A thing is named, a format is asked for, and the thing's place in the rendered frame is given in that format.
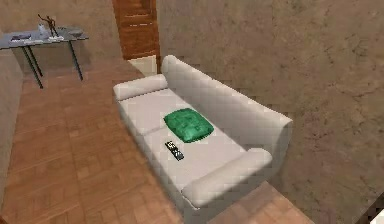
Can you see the brown figure statue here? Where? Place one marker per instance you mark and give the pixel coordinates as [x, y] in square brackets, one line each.
[50, 25]

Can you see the grey table with black legs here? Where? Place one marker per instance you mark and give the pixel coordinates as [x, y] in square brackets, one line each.
[40, 38]

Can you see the grey bowl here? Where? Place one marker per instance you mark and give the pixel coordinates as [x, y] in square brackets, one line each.
[76, 33]

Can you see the white sofa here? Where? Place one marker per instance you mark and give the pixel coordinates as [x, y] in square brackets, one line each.
[206, 100]

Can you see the brown wooden door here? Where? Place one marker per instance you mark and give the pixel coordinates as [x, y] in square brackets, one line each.
[137, 30]

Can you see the black remote control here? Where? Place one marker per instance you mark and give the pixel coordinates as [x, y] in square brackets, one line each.
[174, 150]

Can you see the white small vessel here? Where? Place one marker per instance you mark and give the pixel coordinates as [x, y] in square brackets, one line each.
[42, 30]

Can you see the dark flat dish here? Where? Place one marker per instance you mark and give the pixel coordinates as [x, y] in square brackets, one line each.
[20, 37]

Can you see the green cushion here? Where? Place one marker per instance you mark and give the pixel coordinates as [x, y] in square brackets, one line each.
[188, 126]

